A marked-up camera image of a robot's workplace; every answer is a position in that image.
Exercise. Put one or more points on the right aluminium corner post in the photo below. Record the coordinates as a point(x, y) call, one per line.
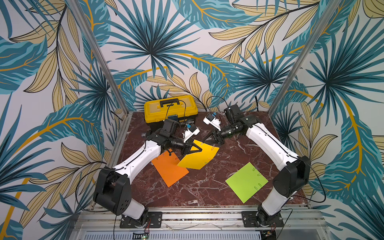
point(318, 29)

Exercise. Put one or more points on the orange paper sheet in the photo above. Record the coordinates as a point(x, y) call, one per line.
point(167, 166)

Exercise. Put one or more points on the aluminium corner post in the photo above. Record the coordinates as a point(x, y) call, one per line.
point(90, 37)
point(318, 29)

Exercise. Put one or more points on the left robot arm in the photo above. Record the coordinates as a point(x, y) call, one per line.
point(113, 189)

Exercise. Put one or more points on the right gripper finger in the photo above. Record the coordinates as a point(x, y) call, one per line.
point(212, 135)
point(214, 142)

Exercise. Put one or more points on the yellow black toolbox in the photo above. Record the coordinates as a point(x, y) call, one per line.
point(182, 107)

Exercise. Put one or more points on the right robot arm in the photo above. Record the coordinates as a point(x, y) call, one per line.
point(294, 171)

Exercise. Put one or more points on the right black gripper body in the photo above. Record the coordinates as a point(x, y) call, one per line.
point(218, 136)

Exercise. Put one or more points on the lime green paper sheet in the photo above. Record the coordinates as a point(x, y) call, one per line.
point(246, 182)

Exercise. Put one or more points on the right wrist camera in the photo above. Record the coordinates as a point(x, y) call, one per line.
point(212, 119)

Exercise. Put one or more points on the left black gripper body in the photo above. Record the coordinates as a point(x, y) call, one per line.
point(177, 143)

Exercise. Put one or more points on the left aluminium corner post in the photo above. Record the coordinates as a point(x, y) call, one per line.
point(90, 37)

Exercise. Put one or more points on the yellow paper sheet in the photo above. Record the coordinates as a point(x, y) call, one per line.
point(197, 161)

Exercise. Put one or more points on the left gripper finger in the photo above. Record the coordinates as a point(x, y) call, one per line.
point(194, 146)
point(192, 151)

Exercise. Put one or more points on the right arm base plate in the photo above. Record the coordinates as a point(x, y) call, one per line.
point(259, 219)

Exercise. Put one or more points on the aluminium front frame rail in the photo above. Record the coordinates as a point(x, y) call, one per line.
point(297, 222)

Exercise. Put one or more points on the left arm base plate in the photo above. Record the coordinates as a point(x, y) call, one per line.
point(153, 220)

